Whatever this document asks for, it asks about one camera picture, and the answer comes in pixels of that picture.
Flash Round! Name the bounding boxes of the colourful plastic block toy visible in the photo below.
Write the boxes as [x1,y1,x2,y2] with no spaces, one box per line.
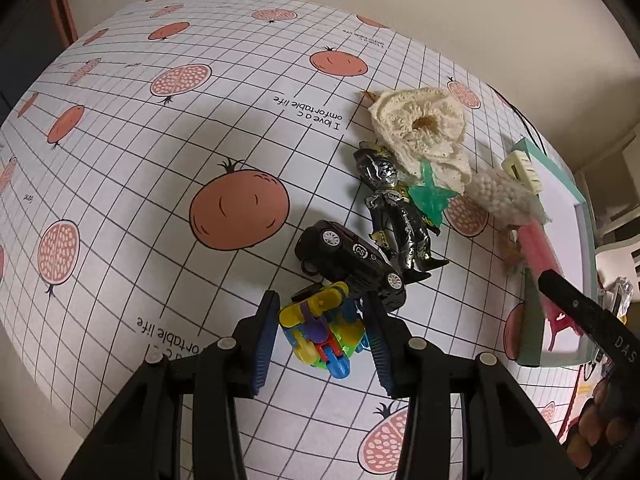
[279,282,369,379]

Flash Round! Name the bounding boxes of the pink hair comb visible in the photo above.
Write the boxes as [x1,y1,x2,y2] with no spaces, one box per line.
[518,220,582,351]

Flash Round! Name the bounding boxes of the black silver action figure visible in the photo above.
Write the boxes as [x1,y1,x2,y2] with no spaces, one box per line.
[354,141,449,284]

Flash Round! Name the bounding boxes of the black toy car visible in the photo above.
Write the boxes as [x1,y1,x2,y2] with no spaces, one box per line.
[294,220,407,312]

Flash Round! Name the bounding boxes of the bag of cotton swabs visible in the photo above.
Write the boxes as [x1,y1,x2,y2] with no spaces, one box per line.
[464,168,549,226]

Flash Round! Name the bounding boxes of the cream plastic hair clip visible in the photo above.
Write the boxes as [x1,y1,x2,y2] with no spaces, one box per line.
[501,150,542,195]

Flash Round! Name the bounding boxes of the cream lace fabric flower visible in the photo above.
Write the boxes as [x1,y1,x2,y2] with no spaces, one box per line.
[368,87,472,194]

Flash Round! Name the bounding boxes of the person's right hand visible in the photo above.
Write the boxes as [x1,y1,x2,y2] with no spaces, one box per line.
[563,377,639,476]

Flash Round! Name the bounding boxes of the teal rimmed white tray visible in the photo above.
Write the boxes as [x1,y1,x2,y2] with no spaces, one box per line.
[514,138,598,367]

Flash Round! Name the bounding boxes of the green plastic star toy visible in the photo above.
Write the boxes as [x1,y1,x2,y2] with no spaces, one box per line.
[408,160,457,228]

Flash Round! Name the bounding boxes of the pomegranate print grid tablecloth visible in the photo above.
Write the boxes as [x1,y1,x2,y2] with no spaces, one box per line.
[0,0,601,476]

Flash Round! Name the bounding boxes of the black cable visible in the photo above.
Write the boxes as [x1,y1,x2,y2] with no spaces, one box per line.
[487,83,549,154]

